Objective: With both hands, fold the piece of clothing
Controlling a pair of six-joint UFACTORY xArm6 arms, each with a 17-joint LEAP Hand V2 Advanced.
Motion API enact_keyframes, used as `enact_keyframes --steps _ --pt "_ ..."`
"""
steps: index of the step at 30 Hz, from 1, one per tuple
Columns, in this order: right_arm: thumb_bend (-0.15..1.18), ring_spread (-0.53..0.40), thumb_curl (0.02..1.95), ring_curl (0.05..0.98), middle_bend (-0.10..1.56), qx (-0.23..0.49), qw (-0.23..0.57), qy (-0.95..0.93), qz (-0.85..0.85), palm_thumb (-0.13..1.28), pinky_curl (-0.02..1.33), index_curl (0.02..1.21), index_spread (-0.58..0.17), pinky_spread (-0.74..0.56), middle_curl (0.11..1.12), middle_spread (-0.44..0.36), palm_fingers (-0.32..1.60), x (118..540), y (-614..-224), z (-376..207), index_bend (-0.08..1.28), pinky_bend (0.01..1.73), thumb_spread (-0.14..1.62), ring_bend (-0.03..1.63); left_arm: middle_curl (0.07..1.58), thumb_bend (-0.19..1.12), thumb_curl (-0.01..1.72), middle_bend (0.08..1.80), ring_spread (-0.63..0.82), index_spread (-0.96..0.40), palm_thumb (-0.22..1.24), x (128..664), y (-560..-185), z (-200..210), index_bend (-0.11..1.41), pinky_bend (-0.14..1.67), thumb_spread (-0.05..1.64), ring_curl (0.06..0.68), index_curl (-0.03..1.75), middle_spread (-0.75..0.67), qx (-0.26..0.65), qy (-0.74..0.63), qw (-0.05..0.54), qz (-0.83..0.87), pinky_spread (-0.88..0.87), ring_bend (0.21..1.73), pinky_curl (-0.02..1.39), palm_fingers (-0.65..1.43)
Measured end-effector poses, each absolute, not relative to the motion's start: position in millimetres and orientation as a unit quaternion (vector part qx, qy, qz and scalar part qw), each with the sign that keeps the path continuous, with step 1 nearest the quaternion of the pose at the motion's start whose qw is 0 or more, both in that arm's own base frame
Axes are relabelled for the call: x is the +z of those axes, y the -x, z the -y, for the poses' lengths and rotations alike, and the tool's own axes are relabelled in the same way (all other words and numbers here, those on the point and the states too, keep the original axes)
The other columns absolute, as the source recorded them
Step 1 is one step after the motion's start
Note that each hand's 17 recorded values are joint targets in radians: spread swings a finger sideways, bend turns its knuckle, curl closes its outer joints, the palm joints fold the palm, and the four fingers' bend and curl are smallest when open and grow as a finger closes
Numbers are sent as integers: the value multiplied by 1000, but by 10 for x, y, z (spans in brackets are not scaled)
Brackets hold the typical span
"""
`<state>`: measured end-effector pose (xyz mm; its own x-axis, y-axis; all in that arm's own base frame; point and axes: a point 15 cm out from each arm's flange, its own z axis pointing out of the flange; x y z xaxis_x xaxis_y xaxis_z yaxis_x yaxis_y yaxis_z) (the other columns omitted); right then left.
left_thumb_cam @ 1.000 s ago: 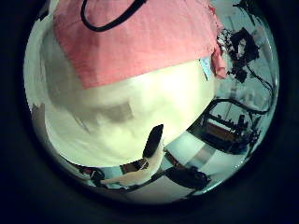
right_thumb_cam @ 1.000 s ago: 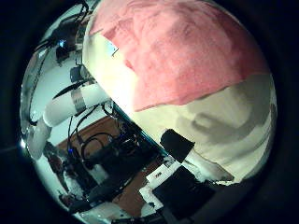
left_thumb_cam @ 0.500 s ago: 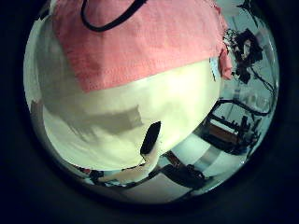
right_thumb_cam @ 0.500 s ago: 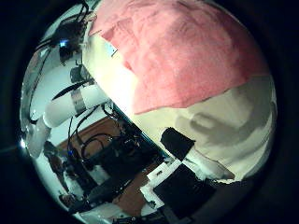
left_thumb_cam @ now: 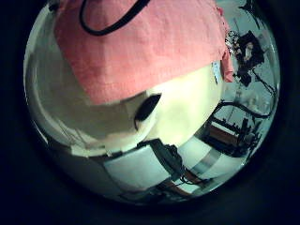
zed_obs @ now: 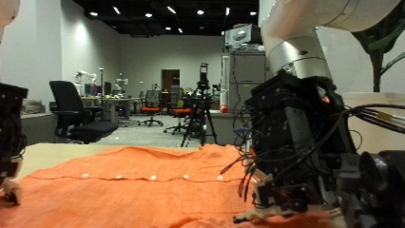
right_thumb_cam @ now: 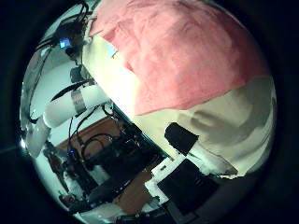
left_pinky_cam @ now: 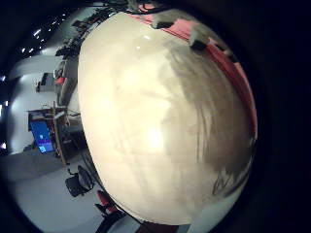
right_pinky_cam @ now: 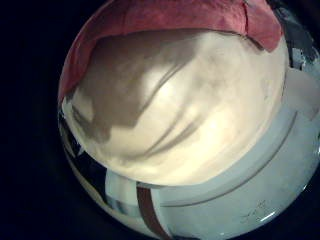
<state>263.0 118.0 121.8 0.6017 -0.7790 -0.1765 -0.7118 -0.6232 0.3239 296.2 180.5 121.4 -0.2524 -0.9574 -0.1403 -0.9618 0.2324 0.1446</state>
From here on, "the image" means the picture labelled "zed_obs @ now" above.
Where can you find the brown door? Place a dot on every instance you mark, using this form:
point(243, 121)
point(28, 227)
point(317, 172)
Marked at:
point(169, 80)

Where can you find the wooden office desk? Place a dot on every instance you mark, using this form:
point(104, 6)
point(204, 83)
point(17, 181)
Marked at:
point(121, 100)

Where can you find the green leafy plant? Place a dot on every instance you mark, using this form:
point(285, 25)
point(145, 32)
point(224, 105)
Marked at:
point(377, 41)

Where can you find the orange button-up shirt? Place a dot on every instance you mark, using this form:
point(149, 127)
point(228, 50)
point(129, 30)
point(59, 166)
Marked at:
point(147, 196)

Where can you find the grey sofa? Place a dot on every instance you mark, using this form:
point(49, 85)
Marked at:
point(37, 129)

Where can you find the grey metal cabinet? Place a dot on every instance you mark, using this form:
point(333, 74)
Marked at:
point(244, 72)

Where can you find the red ball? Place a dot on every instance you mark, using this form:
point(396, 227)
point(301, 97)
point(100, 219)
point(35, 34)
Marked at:
point(223, 109)

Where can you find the grey box appliance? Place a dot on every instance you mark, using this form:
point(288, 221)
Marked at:
point(243, 36)

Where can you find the black camera tripod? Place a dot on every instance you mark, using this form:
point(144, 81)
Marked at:
point(203, 110)

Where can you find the orange seat office chair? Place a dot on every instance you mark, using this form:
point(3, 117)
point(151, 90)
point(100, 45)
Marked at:
point(180, 111)
point(151, 110)

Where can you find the grey low counter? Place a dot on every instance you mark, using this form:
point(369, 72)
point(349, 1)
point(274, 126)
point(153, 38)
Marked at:
point(225, 129)

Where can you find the black office chair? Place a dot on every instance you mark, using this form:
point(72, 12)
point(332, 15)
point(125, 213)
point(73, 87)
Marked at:
point(67, 104)

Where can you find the brown sofa cushion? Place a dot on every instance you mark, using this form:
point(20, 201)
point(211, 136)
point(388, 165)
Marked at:
point(32, 107)

